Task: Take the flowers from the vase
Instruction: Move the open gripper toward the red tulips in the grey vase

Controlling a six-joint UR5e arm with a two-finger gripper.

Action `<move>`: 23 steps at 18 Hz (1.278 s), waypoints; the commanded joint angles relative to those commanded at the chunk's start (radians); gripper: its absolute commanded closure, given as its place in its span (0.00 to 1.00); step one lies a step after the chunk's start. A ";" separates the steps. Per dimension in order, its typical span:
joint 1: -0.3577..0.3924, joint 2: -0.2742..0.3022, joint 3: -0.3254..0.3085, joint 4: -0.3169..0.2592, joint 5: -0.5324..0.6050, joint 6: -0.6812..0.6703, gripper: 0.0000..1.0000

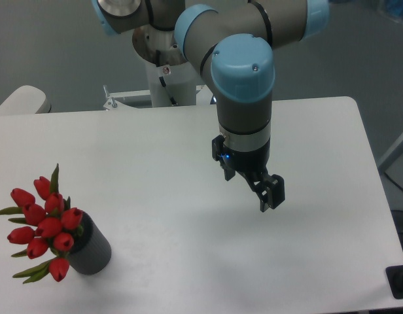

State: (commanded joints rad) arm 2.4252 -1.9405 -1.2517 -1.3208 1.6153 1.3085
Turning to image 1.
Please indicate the blue plastic bag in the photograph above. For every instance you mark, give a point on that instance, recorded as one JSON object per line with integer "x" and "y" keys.
{"x": 391, "y": 9}

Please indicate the red tulip bouquet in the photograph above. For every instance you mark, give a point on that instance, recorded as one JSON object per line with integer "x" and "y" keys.
{"x": 55, "y": 226}

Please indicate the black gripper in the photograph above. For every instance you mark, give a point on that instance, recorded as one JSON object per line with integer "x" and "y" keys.
{"x": 270, "y": 189}

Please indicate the black cable grommet box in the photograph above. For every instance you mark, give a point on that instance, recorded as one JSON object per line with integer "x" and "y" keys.
{"x": 395, "y": 279}

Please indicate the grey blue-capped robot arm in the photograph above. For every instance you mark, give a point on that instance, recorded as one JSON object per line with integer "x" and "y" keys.
{"x": 233, "y": 54}

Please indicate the white furniture frame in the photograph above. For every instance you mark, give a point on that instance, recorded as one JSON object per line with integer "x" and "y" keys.
{"x": 391, "y": 155}

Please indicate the dark grey ribbed vase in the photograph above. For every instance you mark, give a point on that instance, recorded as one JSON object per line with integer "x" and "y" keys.
{"x": 91, "y": 252}

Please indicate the white chair armrest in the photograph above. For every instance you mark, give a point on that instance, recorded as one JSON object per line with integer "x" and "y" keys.
{"x": 25, "y": 100}

